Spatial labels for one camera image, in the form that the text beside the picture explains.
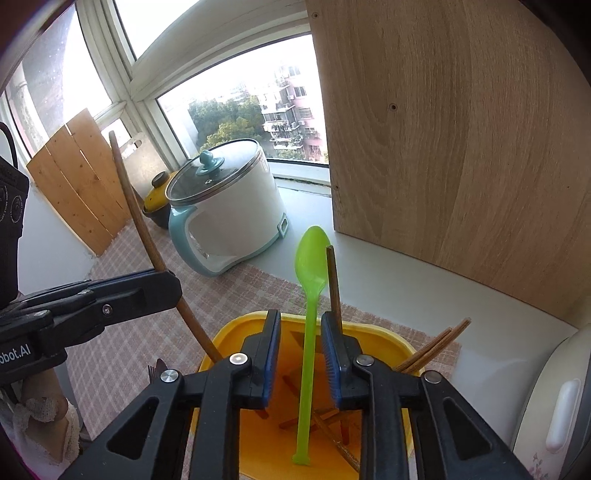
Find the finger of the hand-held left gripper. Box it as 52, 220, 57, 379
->
88, 269, 162, 284
14, 272, 182, 356

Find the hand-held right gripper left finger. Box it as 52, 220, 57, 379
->
60, 309, 282, 480

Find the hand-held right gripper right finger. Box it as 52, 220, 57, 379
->
321, 311, 532, 480

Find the green plastic spoon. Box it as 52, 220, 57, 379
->
292, 225, 331, 464

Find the brown red-tipped chopstick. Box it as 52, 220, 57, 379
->
108, 130, 222, 363

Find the yellow plastic bin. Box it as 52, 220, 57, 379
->
189, 311, 421, 480

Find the pile of wooden chopsticks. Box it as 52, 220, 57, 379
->
263, 244, 472, 472

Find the person's left forearm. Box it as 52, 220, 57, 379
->
0, 367, 81, 467

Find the pink checkered cloth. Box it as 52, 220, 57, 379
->
62, 222, 462, 462

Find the pine plank board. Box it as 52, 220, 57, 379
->
26, 108, 132, 257

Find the metal fork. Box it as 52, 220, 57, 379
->
147, 357, 168, 385

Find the yellow-lidded clay pot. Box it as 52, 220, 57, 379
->
142, 171, 178, 229

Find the small wooden cutting board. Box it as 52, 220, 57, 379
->
124, 133, 171, 199

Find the white teal electric pot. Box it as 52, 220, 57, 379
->
166, 138, 289, 278

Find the floral white rice cooker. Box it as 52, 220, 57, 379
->
508, 328, 591, 480

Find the large oak board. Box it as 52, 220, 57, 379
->
305, 0, 591, 319

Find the black cable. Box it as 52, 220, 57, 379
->
0, 122, 19, 168

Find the white window frame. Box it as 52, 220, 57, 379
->
0, 0, 333, 185

